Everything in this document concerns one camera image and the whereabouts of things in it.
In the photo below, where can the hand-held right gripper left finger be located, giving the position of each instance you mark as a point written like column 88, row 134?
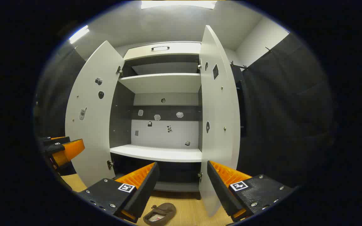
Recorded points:
column 143, row 194

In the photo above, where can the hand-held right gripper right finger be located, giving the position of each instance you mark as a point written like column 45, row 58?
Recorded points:
column 220, row 194

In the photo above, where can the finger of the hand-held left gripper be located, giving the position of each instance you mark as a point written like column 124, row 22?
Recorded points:
column 53, row 148
column 53, row 141

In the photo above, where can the black backdrop cloth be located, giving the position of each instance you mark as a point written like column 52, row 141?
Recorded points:
column 287, row 110
column 55, row 94

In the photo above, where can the white cabinet door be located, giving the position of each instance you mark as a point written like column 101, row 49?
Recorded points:
column 93, row 141
column 218, row 141

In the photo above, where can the white and grey shoe cabinet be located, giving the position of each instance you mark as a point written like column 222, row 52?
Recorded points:
column 162, row 83

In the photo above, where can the brown fluffy shoe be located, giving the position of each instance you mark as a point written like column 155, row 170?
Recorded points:
column 165, row 208

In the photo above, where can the ceiling light panel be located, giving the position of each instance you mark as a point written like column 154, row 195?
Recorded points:
column 178, row 4
column 79, row 34

